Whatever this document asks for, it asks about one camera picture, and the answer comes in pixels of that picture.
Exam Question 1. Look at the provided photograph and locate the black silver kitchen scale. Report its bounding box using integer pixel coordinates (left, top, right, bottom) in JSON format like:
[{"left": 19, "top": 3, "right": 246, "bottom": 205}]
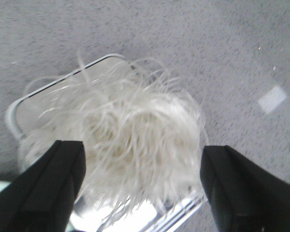
[{"left": 6, "top": 55, "right": 204, "bottom": 232}]

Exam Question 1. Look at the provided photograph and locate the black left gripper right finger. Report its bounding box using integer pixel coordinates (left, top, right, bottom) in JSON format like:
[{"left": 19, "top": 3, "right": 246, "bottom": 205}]
[{"left": 200, "top": 145, "right": 290, "bottom": 232}]

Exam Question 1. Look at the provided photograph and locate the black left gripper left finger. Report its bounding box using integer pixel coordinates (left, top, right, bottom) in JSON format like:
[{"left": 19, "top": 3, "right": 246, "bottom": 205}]
[{"left": 0, "top": 140, "right": 86, "bottom": 232}]

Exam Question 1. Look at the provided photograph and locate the white vermicelli noodle bundle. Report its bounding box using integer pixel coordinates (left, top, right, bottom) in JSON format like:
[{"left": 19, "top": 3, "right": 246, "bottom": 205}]
[{"left": 18, "top": 58, "right": 207, "bottom": 212}]

